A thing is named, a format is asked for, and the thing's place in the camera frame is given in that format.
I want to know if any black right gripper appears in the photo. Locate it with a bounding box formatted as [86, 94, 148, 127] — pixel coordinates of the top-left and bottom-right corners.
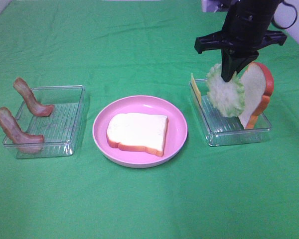
[194, 0, 287, 82]

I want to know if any green lettuce leaf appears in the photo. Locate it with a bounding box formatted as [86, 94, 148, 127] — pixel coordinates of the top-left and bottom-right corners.
[206, 63, 245, 118]

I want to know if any bread slice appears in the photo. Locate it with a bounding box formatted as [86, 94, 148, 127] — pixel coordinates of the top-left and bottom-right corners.
[107, 113, 169, 157]
[239, 62, 274, 129]

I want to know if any bacon strip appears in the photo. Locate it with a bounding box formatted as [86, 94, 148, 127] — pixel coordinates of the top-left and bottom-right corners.
[0, 107, 44, 154]
[13, 77, 54, 117]

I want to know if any yellow cheese slice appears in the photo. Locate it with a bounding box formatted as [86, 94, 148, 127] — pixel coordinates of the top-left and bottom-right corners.
[191, 73, 202, 106]

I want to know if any right clear plastic tray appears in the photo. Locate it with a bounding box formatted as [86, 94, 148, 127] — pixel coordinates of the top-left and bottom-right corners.
[189, 79, 272, 146]

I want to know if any clear plastic tray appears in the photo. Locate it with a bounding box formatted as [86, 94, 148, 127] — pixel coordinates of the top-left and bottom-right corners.
[2, 85, 88, 159]
[189, 79, 272, 146]

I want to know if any pink round plate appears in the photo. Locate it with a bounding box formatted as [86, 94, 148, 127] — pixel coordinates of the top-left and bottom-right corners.
[92, 95, 188, 168]

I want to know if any green tablecloth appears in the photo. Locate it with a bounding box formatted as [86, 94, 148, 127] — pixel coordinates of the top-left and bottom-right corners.
[0, 0, 299, 239]

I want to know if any left clear plastic tray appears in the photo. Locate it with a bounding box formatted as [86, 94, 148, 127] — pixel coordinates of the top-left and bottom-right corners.
[2, 85, 88, 159]

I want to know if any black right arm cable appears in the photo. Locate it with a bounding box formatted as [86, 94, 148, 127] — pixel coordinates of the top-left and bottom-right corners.
[271, 0, 298, 30]

